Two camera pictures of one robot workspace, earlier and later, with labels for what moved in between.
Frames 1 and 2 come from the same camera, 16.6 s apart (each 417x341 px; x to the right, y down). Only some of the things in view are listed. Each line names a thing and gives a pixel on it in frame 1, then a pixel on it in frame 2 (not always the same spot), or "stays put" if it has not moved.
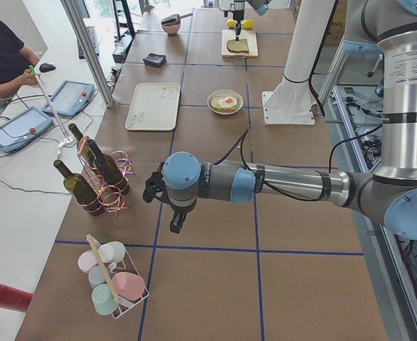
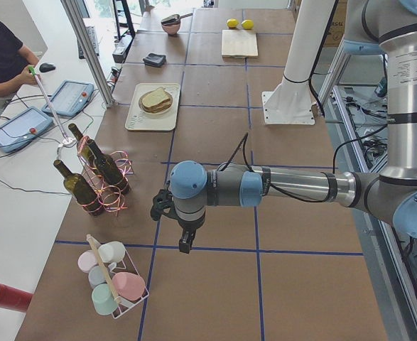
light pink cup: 87,260 stays put
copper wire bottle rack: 107,178 stays put
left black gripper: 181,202 → 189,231
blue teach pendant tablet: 20,130 stays put
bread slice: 215,106 → 158,110
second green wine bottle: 109,170 stays put
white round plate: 226,93 → 141,99
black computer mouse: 46,67 stays put
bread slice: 238,46 → 155,98
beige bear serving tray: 153,106 stays put
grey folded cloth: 155,60 stays put
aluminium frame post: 88,52 stays put
